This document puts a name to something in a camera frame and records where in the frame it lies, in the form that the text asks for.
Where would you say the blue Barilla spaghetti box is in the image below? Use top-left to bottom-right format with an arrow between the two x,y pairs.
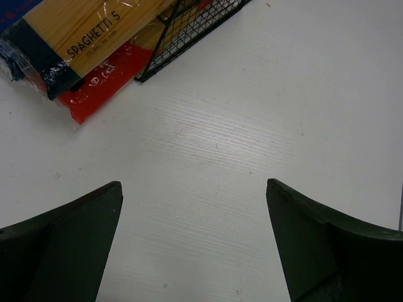
1,0 -> 42,26

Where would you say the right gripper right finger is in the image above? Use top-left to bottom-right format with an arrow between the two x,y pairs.
266,179 -> 402,301

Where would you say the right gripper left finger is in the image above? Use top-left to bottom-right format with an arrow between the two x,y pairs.
1,181 -> 123,301

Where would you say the black wire mesh shelf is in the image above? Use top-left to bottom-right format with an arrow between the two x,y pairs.
132,1 -> 248,83

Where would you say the dark blue la sicilia spaghetti bag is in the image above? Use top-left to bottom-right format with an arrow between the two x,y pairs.
2,0 -> 172,100

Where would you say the red spaghetti bag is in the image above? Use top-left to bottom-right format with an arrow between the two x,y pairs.
55,38 -> 158,125

